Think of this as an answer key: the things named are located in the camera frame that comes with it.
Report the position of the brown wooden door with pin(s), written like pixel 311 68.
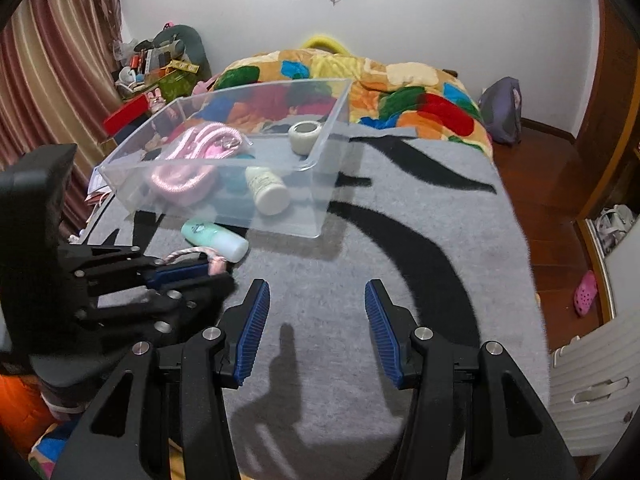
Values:
pixel 608 139

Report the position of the pink croc shoe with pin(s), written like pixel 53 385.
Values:
pixel 585 293

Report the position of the teal round container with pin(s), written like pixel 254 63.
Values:
pixel 232 183

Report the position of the purple backpack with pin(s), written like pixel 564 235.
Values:
pixel 501 111

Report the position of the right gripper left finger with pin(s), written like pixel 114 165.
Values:
pixel 157 397

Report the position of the white pill bottle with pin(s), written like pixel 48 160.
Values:
pixel 270 194

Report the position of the striped pink curtain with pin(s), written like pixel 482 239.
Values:
pixel 57 86

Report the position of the grey green plush cushion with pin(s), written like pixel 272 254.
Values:
pixel 192 46

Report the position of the colourful patchwork quilt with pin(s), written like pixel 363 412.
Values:
pixel 408 94

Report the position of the white wardrobe sliding door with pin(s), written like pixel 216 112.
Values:
pixel 622 267

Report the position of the red box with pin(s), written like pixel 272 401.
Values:
pixel 126 114

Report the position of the white tape roll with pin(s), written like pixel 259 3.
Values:
pixel 303 135

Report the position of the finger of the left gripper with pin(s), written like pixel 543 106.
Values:
pixel 200 298
pixel 165 267

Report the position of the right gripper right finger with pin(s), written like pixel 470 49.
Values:
pixel 476 398

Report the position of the white drawer cabinet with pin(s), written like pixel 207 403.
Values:
pixel 594 386

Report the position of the clear plastic storage bin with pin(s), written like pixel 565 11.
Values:
pixel 170 164

